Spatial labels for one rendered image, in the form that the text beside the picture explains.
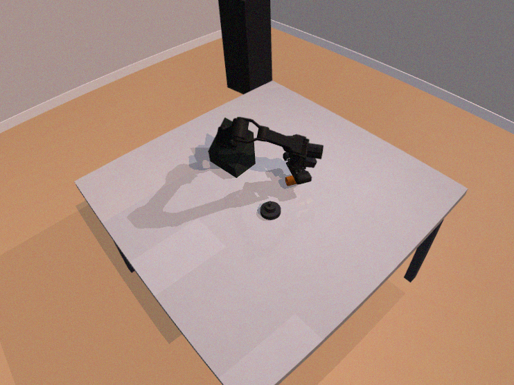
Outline orange knob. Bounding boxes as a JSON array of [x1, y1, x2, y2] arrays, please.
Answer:
[[285, 175, 297, 186]]

